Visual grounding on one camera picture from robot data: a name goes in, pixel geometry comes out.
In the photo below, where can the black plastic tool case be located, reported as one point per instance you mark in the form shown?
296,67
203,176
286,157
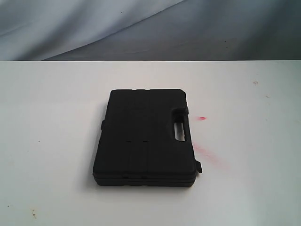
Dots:
145,140

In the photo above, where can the white backdrop cloth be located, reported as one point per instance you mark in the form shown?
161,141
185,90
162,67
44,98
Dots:
150,30

